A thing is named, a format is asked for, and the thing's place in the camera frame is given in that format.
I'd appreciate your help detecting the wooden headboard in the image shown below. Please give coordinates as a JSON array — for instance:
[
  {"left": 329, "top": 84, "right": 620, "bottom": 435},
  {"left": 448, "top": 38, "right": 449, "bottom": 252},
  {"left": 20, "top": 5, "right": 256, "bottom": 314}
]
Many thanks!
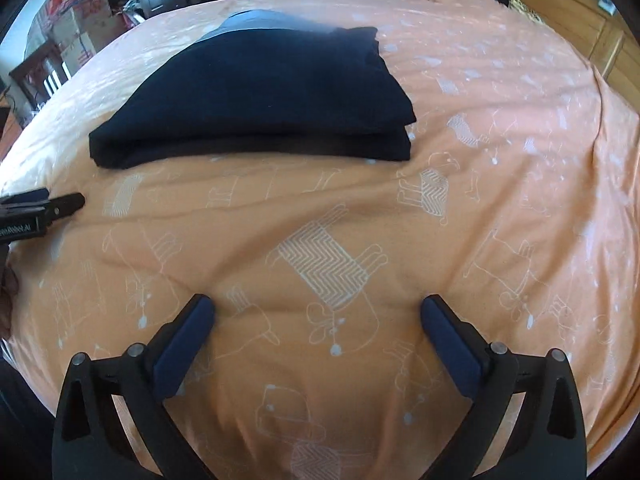
[{"left": 510, "top": 0, "right": 640, "bottom": 111}]

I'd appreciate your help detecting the dark wooden chair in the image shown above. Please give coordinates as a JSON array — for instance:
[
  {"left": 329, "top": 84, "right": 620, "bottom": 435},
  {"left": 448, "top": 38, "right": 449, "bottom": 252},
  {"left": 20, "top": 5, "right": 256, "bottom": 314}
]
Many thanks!
[{"left": 9, "top": 42, "right": 71, "bottom": 111}]

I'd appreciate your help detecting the dark navy garment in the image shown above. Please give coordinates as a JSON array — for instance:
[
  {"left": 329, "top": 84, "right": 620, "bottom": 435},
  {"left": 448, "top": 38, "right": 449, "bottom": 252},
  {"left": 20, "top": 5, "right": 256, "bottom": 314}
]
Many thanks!
[{"left": 89, "top": 26, "right": 417, "bottom": 170}]

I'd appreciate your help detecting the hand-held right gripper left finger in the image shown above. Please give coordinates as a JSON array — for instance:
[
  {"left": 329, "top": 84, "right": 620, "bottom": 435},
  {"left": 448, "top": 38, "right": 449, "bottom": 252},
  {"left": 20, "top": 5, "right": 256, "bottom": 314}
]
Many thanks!
[{"left": 51, "top": 294, "right": 217, "bottom": 480}]

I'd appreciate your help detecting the light blue folded cloth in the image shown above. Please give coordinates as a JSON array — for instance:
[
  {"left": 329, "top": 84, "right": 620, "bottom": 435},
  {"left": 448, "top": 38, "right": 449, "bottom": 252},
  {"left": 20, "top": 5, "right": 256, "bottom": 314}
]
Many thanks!
[{"left": 200, "top": 10, "right": 331, "bottom": 43}]

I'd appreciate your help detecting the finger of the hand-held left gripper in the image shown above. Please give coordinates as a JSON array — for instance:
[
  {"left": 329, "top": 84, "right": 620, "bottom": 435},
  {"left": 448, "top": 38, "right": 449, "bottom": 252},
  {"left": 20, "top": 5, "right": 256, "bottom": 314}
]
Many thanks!
[
  {"left": 0, "top": 187, "right": 51, "bottom": 208},
  {"left": 37, "top": 192, "right": 86, "bottom": 223}
]

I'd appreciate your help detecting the stack of cardboard boxes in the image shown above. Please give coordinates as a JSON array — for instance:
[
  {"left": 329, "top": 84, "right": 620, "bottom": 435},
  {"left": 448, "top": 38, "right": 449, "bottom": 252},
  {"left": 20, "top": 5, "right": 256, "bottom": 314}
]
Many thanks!
[{"left": 47, "top": 0, "right": 126, "bottom": 71}]

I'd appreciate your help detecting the orange printed bedsheet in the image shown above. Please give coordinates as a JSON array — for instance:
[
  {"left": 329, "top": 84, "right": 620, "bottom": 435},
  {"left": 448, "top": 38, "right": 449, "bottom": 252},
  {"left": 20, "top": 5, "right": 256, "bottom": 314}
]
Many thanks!
[{"left": 0, "top": 0, "right": 640, "bottom": 480}]

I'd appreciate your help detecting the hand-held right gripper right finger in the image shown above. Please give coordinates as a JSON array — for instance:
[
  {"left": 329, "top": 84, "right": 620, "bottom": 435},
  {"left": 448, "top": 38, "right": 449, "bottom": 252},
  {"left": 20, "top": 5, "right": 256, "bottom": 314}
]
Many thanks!
[{"left": 420, "top": 295, "right": 588, "bottom": 480}]

